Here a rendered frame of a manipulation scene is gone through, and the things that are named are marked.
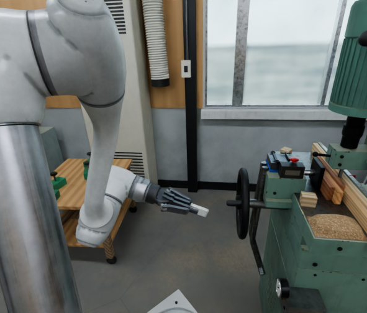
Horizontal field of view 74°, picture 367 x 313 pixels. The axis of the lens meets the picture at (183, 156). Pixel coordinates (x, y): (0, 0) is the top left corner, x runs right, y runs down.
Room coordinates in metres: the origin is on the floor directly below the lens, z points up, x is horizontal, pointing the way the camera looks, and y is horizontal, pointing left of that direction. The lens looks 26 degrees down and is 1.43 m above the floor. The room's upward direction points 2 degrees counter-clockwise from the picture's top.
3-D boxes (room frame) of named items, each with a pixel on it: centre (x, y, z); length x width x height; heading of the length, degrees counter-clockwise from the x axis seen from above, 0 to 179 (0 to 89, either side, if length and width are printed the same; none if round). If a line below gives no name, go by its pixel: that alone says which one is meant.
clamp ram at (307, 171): (0.80, -0.48, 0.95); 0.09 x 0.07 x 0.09; 171
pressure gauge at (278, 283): (0.54, -0.32, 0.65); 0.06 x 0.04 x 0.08; 171
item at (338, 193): (0.77, -0.54, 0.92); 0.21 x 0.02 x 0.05; 171
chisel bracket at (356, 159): (0.75, -0.59, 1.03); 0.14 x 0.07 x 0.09; 81
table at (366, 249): (0.80, -0.47, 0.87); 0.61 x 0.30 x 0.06; 171
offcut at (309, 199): (0.67, -0.42, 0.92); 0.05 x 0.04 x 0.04; 74
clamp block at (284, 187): (0.82, -0.39, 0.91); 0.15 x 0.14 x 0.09; 171
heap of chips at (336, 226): (0.56, -0.45, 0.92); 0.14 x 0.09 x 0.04; 81
